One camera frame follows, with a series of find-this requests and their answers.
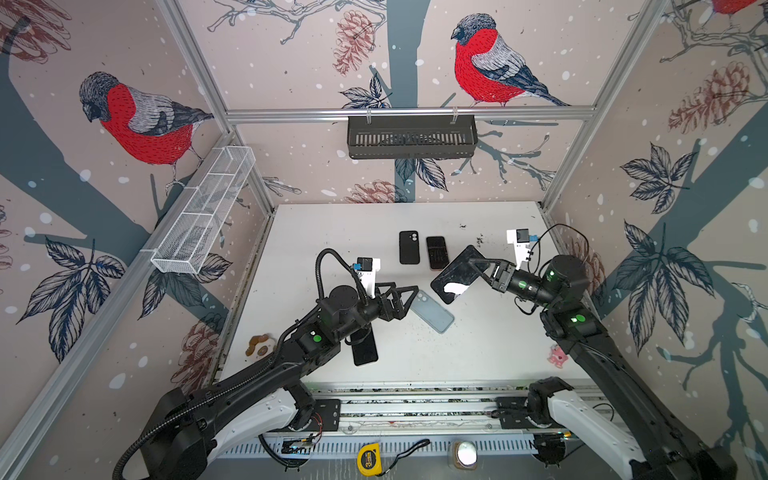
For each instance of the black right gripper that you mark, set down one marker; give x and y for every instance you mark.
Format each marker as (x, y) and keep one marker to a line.
(503, 268)

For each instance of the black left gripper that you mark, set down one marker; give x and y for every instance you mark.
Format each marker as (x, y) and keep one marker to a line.
(388, 313)

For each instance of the white phone face down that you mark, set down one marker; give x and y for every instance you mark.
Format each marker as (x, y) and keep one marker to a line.
(447, 284)

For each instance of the light blue phone case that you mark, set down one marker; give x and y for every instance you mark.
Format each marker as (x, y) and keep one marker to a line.
(432, 312)

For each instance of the salmon pink phone case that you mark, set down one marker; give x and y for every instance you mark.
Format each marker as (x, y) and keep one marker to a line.
(438, 267)

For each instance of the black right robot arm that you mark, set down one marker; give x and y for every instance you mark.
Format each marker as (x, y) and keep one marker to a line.
(652, 443)

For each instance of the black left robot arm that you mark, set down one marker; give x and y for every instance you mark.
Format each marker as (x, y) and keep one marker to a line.
(186, 431)

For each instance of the black phone case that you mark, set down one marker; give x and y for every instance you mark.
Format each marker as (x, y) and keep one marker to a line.
(409, 247)

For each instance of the black phone face up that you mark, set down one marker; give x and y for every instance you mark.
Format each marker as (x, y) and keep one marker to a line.
(363, 344)

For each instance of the small pink toy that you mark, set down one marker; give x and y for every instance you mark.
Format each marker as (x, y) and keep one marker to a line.
(557, 357)

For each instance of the yellow tape measure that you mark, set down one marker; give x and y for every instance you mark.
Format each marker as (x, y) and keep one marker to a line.
(369, 461)

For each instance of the round silver puck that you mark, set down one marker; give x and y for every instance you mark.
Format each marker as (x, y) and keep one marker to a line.
(463, 455)

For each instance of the small circuit board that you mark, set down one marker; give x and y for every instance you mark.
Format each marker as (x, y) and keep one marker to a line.
(297, 446)

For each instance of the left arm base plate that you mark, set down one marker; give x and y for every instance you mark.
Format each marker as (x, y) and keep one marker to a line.
(325, 417)

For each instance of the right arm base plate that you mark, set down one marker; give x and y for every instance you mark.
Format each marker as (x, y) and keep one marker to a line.
(512, 412)

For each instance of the black wall basket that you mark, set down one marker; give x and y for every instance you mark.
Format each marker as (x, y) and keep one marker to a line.
(411, 137)

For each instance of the white wire mesh basket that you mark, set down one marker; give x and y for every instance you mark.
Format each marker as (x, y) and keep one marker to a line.
(192, 235)

